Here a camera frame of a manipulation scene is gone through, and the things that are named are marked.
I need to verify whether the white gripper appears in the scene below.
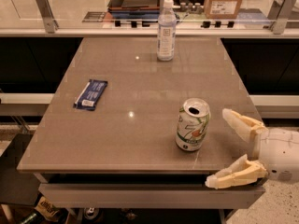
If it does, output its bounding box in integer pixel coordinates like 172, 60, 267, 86
205, 108, 299, 189

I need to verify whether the white green 7up can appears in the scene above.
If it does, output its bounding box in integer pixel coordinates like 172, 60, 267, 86
176, 98, 211, 152

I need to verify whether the metal can under table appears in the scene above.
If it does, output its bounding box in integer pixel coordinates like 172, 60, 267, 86
83, 207, 100, 221

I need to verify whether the brown cardboard box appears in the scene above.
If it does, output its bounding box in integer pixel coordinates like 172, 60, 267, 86
204, 0, 243, 19

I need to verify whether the clear plastic water bottle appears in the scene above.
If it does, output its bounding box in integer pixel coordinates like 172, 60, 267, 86
157, 0, 177, 61

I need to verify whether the blue snack wrapper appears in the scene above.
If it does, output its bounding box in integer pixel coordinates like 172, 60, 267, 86
73, 79, 107, 111

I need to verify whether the white table drawer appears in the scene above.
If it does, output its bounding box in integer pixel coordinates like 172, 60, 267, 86
39, 184, 265, 209

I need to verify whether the yellow snack bag under table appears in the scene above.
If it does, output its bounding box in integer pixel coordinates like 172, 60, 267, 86
35, 197, 60, 222

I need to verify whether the green bottle under table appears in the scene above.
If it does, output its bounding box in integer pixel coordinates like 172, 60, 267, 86
17, 212, 44, 224

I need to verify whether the right metal glass bracket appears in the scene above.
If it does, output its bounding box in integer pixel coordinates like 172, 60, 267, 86
268, 0, 299, 35

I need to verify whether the metal glass bracket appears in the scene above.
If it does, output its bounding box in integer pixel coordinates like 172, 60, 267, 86
36, 0, 58, 34
268, 0, 299, 35

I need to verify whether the left metal glass bracket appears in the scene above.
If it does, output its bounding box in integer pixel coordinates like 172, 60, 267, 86
36, 0, 58, 34

